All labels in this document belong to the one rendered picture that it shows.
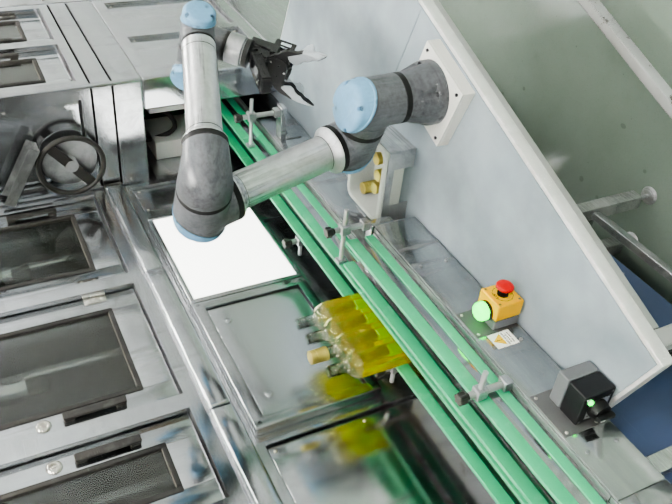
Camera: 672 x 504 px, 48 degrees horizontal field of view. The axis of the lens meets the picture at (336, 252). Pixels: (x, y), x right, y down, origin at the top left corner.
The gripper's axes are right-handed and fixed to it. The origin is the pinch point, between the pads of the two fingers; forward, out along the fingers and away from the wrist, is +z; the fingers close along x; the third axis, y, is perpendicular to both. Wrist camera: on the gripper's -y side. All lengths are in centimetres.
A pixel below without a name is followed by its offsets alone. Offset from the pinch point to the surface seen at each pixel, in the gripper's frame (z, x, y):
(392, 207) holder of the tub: 27.5, 27.9, -3.3
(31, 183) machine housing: -82, 75, 4
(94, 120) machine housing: -68, 55, 19
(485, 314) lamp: 52, 13, -42
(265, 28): -33, 47, 86
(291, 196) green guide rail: -0.5, 47.1, 7.7
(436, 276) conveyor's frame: 42, 22, -28
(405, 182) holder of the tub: 28.4, 20.9, -0.1
